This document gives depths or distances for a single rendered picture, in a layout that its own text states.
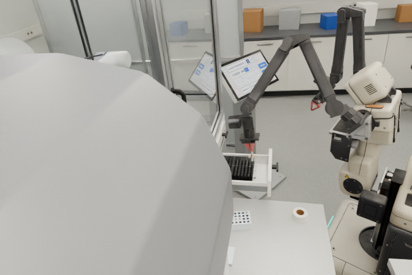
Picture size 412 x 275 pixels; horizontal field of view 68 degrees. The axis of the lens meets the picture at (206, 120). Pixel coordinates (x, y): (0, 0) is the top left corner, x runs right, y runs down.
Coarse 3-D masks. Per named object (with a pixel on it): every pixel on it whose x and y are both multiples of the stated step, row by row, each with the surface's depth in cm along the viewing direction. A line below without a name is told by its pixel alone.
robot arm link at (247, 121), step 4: (244, 116) 159; (248, 116) 158; (240, 120) 157; (244, 120) 156; (248, 120) 155; (252, 120) 156; (240, 124) 158; (244, 124) 157; (248, 124) 156; (252, 124) 157; (244, 128) 158; (248, 128) 157
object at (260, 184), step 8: (256, 160) 178; (264, 160) 176; (264, 168) 174; (256, 176) 168; (264, 176) 168; (232, 184) 158; (240, 184) 158; (248, 184) 157; (256, 184) 156; (264, 184) 155
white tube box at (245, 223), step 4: (236, 212) 152; (240, 212) 151; (244, 212) 151; (248, 212) 151; (236, 216) 150; (240, 216) 150; (244, 216) 150; (248, 216) 148; (232, 220) 147; (236, 220) 147; (240, 220) 146; (244, 220) 146; (248, 220) 146; (232, 224) 145; (236, 224) 145; (240, 224) 145; (244, 224) 145; (248, 224) 145; (232, 228) 146; (236, 228) 146; (240, 228) 146; (244, 228) 146; (248, 228) 146
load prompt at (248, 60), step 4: (244, 60) 244; (248, 60) 246; (252, 60) 248; (232, 64) 236; (236, 64) 238; (240, 64) 240; (244, 64) 242; (228, 68) 233; (232, 68) 235; (236, 68) 237
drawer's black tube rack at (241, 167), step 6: (228, 156) 176; (234, 156) 176; (228, 162) 172; (234, 162) 171; (240, 162) 170; (246, 162) 170; (234, 168) 171; (240, 168) 166; (246, 168) 165; (234, 174) 162; (240, 174) 166; (246, 174) 165; (240, 180) 161; (246, 180) 162; (252, 180) 160
